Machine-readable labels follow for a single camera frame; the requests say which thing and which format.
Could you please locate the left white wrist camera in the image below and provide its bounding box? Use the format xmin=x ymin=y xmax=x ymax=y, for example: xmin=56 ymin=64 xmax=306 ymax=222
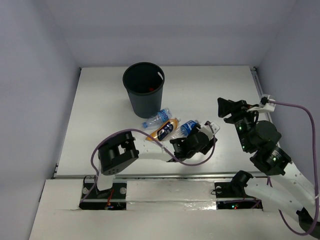
xmin=199 ymin=121 xmax=220 ymax=140

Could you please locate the right side aluminium rail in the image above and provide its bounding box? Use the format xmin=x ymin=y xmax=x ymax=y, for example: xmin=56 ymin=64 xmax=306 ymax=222
xmin=251 ymin=66 xmax=273 ymax=121

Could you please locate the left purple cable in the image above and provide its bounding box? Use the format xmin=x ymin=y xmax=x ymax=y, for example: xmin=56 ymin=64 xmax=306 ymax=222
xmin=81 ymin=121 xmax=218 ymax=201

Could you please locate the aluminium mounting rail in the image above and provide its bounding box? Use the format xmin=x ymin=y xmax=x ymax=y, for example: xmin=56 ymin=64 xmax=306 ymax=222
xmin=52 ymin=160 xmax=264 ymax=179

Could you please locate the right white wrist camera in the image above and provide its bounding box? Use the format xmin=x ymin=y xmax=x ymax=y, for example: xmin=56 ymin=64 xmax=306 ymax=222
xmin=247 ymin=94 xmax=276 ymax=114

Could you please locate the light blue label water bottle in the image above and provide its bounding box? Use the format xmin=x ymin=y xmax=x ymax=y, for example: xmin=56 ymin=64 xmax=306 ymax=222
xmin=142 ymin=108 xmax=173 ymax=129

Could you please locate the purple cable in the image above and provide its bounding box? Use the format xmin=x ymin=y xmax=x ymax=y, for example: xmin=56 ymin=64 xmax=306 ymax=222
xmin=81 ymin=121 xmax=218 ymax=201
xmin=266 ymin=99 xmax=320 ymax=236

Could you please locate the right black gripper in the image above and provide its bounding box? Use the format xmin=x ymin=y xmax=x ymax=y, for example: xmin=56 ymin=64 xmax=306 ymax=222
xmin=217 ymin=95 xmax=260 ymax=151

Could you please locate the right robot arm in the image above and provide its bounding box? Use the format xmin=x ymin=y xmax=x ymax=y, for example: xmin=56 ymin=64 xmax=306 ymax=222
xmin=215 ymin=95 xmax=320 ymax=239

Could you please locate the black plastic waste bin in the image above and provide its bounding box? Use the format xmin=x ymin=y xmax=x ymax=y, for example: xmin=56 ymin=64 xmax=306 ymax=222
xmin=122 ymin=62 xmax=165 ymax=119

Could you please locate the orange drink bottle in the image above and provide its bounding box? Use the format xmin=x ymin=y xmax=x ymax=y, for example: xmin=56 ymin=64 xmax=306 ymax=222
xmin=146 ymin=117 xmax=181 ymax=142

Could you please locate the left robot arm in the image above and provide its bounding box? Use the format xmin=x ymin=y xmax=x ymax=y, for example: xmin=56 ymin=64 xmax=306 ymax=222
xmin=91 ymin=128 xmax=217 ymax=198

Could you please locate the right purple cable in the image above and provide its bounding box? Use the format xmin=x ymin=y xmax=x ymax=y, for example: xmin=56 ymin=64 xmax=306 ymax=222
xmin=266 ymin=99 xmax=320 ymax=236

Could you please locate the dark blue label bottle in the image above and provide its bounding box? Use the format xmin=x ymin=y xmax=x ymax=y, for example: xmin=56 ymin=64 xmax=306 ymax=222
xmin=169 ymin=120 xmax=200 ymax=140

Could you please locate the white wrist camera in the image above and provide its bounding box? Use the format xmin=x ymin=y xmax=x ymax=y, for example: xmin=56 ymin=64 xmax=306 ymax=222
xmin=247 ymin=94 xmax=276 ymax=114
xmin=199 ymin=121 xmax=220 ymax=140

